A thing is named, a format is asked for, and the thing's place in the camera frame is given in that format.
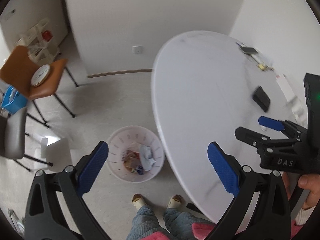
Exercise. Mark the round white wall clock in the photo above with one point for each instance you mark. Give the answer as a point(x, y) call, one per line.
point(40, 75)

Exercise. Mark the white storage trolley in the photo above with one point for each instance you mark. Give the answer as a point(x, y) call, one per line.
point(41, 43)

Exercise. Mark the smartphone on table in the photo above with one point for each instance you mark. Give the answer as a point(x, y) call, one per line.
point(248, 50)

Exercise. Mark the blue plastic basket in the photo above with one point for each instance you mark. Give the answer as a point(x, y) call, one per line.
point(13, 100)

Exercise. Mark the blue face mask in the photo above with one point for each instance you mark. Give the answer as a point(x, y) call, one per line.
point(146, 157)

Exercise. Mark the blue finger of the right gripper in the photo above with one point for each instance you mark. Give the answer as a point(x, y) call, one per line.
point(252, 138)
point(274, 124)

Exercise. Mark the yellow binder clips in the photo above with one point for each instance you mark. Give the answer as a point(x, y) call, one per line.
point(264, 67)

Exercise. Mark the white plastic trash bin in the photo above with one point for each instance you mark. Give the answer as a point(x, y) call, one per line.
point(123, 160)

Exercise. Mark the grey upholstered chair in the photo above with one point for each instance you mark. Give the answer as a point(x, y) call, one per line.
point(13, 138)

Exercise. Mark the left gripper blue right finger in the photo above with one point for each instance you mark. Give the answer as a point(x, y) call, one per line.
point(260, 207)

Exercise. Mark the white cardboard box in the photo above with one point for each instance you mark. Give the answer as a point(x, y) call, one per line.
point(285, 87)

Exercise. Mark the beige slipper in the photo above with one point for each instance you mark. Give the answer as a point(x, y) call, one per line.
point(175, 202)
point(138, 201)

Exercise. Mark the person's right hand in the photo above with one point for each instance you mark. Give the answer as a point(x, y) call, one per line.
point(310, 182)

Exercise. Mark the black spiky foam pad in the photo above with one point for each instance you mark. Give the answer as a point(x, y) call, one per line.
point(261, 98)

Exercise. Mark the white wall socket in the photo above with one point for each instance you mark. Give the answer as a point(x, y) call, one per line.
point(137, 49)

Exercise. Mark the blue quilted trousers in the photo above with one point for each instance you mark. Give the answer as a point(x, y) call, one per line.
point(178, 225)

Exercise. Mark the left beige slipper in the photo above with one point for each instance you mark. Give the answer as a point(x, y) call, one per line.
point(138, 201)

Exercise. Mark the right beige slipper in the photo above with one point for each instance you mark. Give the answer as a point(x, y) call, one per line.
point(175, 202)

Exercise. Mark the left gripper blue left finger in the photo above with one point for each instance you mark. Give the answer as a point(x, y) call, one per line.
point(44, 218)

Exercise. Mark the orange leather chair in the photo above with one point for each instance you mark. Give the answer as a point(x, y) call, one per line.
point(19, 69)

